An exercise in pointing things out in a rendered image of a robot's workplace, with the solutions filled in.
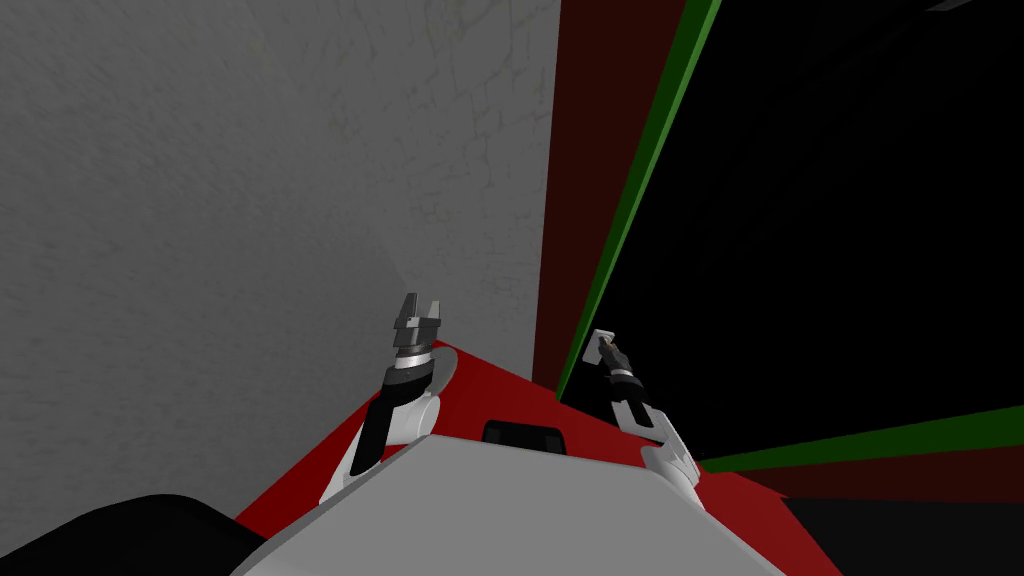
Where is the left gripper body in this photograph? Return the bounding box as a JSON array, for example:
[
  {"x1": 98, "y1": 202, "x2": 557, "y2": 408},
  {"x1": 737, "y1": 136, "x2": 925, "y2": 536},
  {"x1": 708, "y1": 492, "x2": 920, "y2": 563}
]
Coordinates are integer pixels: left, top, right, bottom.
[{"x1": 391, "y1": 314, "x2": 443, "y2": 357}]

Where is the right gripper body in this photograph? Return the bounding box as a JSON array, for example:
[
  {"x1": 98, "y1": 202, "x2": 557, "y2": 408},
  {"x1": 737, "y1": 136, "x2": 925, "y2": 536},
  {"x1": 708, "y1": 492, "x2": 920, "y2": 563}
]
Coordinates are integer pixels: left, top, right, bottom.
[{"x1": 599, "y1": 340, "x2": 635, "y2": 379}]

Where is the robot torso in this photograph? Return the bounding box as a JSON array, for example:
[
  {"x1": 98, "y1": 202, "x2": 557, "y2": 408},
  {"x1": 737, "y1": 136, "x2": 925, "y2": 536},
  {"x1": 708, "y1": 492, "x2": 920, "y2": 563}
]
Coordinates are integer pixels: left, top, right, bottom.
[{"x1": 230, "y1": 419, "x2": 790, "y2": 576}]

